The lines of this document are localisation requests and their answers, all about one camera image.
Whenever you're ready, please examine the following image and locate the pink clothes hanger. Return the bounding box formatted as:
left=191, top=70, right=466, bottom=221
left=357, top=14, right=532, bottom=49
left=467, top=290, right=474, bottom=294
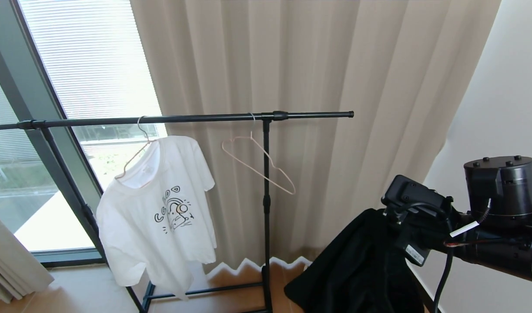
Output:
left=114, top=116, right=162, bottom=181
left=221, top=113, right=297, bottom=195

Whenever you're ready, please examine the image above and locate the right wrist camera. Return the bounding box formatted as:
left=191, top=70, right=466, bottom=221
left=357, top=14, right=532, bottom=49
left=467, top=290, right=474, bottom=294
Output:
left=381, top=175, right=454, bottom=224

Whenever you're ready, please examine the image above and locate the beige curtain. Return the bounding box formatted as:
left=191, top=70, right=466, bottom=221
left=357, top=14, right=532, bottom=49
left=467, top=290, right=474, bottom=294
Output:
left=130, top=0, right=502, bottom=279
left=0, top=204, right=55, bottom=303

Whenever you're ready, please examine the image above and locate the black garment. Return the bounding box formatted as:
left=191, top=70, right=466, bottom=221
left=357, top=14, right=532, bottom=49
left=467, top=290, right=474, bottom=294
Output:
left=284, top=209, right=425, bottom=313

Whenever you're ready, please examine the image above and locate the white t-shirt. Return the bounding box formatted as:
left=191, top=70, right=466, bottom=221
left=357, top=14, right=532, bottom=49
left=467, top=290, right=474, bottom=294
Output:
left=96, top=136, right=217, bottom=301

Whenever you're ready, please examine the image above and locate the window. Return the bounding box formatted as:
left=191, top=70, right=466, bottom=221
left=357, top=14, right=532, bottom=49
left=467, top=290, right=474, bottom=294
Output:
left=0, top=0, right=168, bottom=266

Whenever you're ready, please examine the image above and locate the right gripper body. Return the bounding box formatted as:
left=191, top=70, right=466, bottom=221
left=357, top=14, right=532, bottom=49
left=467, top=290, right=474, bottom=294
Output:
left=394, top=217, right=466, bottom=266

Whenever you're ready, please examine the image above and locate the black clothes rack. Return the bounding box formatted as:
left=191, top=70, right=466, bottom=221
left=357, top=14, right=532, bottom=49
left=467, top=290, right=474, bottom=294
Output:
left=0, top=111, right=355, bottom=313

